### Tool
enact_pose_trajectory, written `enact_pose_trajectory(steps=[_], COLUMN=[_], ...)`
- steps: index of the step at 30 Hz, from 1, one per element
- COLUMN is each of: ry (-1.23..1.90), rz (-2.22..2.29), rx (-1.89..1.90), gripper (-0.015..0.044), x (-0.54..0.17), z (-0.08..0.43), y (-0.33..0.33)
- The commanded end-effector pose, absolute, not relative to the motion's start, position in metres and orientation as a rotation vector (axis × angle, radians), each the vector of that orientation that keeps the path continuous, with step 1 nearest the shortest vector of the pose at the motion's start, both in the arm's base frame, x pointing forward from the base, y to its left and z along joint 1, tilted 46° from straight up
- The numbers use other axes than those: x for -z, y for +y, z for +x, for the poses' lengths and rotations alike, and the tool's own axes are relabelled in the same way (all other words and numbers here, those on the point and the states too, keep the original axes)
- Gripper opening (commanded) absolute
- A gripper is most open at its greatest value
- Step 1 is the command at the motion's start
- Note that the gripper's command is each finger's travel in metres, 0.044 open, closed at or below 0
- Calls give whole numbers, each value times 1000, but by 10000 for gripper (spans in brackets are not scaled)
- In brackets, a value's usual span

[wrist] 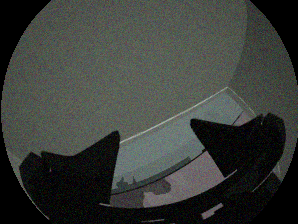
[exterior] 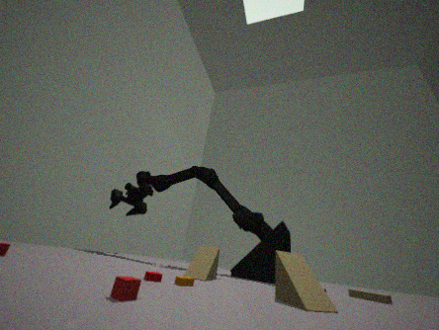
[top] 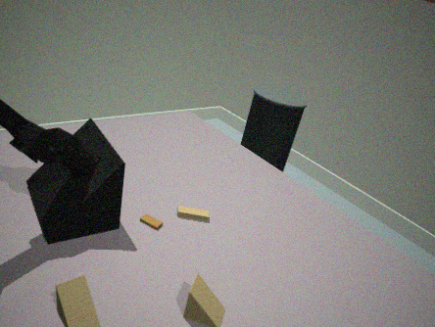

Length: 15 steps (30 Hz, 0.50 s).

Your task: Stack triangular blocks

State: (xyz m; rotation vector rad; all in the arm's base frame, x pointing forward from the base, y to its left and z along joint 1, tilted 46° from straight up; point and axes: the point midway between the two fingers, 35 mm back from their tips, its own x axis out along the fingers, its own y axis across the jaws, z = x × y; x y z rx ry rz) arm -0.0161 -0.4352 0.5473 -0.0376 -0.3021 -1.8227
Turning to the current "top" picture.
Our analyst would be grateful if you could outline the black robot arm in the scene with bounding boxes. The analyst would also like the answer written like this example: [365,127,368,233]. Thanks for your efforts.
[0,100,102,181]

